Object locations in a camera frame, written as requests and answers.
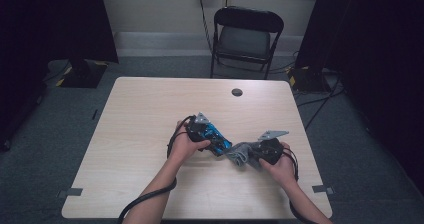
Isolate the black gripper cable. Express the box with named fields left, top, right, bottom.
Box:
left=283, top=147, right=318, bottom=224
left=117, top=114, right=196, bottom=224

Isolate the black floor cable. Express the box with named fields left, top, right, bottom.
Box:
left=294, top=77, right=346, bottom=132

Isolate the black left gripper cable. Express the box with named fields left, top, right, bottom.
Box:
left=117, top=114, right=196, bottom=224

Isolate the person's left hand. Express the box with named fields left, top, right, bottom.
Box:
left=168, top=119, right=212, bottom=167

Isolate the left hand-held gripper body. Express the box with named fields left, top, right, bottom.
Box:
left=184, top=112, right=212, bottom=143

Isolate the grey terry cloth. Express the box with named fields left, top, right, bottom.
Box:
left=224, top=141, right=264, bottom=169

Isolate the grey tape strip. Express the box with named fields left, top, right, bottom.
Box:
left=311, top=184, right=335, bottom=196
left=56, top=187, right=84, bottom=199

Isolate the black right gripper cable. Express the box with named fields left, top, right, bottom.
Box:
left=283, top=147, right=318, bottom=224

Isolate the braided power cable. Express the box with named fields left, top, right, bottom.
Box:
left=198, top=0, right=214, bottom=53

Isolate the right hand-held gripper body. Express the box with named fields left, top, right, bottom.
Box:
left=253, top=129, right=290, bottom=166

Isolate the black curtain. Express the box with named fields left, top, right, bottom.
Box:
left=294, top=0, right=424, bottom=198
left=0, top=0, right=120, bottom=152

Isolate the person's right hand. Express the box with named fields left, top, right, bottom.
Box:
left=259, top=143, right=298, bottom=190

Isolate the black folding chair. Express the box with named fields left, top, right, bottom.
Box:
left=209, top=5, right=285, bottom=81

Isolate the black stand base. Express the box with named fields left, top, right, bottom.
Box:
left=286, top=65, right=333, bottom=93
left=59, top=58, right=109, bottom=89

